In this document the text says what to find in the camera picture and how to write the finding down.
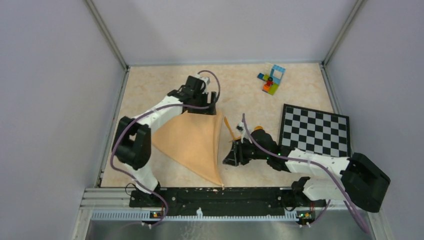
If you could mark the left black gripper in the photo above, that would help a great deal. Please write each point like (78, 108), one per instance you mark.
(210, 110)

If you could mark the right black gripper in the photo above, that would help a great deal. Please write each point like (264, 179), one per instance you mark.
(236, 154)

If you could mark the peach cloth napkin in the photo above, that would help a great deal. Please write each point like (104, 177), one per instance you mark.
(192, 140)

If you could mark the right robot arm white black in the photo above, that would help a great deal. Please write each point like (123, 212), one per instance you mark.
(355, 179)

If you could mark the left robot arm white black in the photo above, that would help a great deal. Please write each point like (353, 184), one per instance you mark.
(132, 143)

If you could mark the orange plastic knife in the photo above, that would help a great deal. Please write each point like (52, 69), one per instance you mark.
(233, 136)

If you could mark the colourful toy brick model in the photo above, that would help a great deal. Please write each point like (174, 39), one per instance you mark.
(272, 79)

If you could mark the black white checkerboard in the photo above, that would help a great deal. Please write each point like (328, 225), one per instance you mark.
(315, 131)

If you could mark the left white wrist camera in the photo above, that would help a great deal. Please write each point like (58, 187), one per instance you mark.
(206, 80)

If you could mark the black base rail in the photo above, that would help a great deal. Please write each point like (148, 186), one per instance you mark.
(232, 201)

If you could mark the aluminium frame profile front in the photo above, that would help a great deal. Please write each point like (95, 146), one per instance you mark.
(112, 203)

